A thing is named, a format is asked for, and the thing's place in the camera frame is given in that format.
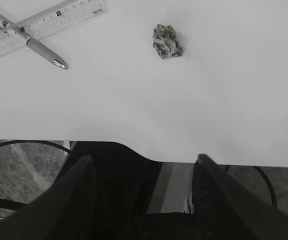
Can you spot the clear plastic ruler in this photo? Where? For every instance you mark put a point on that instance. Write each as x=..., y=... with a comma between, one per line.
x=48, y=22

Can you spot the dark paper ball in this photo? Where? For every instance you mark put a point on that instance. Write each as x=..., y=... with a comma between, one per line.
x=165, y=42

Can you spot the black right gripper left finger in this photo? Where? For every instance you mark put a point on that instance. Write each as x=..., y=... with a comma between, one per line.
x=65, y=211

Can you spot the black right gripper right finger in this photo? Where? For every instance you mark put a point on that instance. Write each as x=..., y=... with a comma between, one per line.
x=228, y=211

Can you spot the grey clear pen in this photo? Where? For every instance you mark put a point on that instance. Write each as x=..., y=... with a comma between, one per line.
x=35, y=45

